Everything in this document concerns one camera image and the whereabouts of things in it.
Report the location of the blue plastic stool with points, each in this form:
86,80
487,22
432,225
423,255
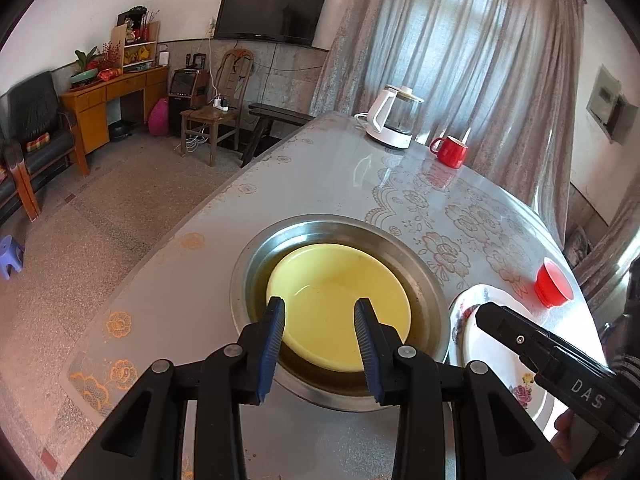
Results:
11,255

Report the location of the small white box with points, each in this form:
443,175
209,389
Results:
163,56

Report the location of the white plate with purple flowers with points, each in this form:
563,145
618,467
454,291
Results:
500,375

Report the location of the red mug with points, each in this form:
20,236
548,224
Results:
452,152

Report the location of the small red plastic cup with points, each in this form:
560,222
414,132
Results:
552,285

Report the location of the dark wooden bench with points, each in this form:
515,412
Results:
280,115

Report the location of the dark wooden speaker box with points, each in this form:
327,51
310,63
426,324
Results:
187,90

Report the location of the wooden shelf with ornaments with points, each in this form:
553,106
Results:
140,45

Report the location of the pink ball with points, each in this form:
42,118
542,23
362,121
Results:
159,117

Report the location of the potted green plant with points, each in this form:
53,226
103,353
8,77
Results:
86,62

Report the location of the black round pot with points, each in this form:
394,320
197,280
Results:
121,131

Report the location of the white glass electric kettle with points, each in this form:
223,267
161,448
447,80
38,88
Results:
387,125

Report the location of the stainless steel basin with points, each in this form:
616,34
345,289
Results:
250,270

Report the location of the black leather wooden armchair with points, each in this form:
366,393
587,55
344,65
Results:
15,180
37,110

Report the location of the white plate with red print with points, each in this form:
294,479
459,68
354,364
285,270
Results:
457,320

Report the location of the wooden desk with drawers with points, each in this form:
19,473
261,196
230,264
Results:
95,105

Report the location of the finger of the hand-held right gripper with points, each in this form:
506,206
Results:
510,330

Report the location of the white power strip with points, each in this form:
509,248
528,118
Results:
221,104

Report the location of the person's right hand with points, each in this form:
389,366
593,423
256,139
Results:
564,432

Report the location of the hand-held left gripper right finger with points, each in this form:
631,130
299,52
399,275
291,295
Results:
367,355

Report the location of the grey patterned curtain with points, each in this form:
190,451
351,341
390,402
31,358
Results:
450,35

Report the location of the patterned cushion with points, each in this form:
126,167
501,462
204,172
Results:
579,247

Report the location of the grey wall electrical box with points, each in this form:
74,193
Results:
607,105

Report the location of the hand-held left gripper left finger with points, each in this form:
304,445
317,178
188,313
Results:
272,355

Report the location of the black flat television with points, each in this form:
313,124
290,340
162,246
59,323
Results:
270,12

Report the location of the yellow plastic bowl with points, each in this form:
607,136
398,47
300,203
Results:
340,290

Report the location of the wooden chair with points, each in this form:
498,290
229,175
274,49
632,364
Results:
210,117

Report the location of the red packet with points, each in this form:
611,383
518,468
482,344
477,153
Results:
108,74

